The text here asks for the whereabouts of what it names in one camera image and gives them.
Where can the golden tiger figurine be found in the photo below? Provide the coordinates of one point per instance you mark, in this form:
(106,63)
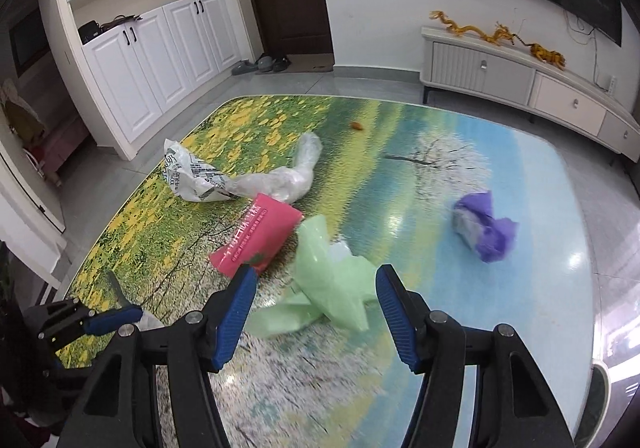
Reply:
(547,55)

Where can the small orange scrap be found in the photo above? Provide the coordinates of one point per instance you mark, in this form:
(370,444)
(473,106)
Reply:
(357,126)

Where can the white television cabinet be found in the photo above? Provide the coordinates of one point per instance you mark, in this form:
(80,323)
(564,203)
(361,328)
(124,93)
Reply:
(500,72)

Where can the brown handbag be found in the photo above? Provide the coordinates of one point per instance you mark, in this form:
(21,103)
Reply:
(120,21)

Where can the crumpled purple wrapper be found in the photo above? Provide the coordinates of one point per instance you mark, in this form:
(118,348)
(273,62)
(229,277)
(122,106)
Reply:
(487,228)

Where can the pink upholstered seat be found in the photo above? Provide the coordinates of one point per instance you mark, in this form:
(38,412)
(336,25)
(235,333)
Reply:
(60,147)

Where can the pink packet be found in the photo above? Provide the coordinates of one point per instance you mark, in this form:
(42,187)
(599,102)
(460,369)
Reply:
(255,233)

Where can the clear plastic bag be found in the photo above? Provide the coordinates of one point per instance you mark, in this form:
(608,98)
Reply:
(295,172)

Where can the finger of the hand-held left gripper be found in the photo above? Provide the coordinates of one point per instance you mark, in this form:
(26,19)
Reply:
(112,320)

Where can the grey slipper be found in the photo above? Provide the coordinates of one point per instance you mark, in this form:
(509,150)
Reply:
(243,67)
(265,62)

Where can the black bag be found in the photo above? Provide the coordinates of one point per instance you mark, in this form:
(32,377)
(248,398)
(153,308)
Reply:
(90,32)

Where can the light green plastic bag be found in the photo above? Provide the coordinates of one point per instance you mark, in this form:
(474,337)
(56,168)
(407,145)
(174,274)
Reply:
(325,278)

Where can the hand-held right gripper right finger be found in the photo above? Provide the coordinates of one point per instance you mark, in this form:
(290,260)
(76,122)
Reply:
(400,323)

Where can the golden dragon figurine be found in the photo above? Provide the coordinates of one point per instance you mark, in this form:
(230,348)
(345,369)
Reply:
(475,30)

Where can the white hallway cabinet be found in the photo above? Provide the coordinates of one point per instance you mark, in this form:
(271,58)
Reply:
(145,62)

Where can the white paper scrap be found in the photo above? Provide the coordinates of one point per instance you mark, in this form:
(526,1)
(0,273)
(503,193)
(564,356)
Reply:
(150,320)

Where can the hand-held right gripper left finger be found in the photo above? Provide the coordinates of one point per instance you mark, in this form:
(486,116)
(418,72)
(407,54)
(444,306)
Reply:
(232,323)

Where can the white printed wrapper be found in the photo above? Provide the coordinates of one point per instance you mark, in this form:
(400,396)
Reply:
(192,172)

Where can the grey round trash bin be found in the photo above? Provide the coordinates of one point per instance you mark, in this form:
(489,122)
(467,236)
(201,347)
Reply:
(597,390)

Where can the dark slipper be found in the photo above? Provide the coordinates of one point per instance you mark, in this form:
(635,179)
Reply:
(281,63)

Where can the brown door mat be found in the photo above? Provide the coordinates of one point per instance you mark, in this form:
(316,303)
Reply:
(312,63)

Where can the white power strip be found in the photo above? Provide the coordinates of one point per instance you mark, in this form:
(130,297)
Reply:
(611,83)

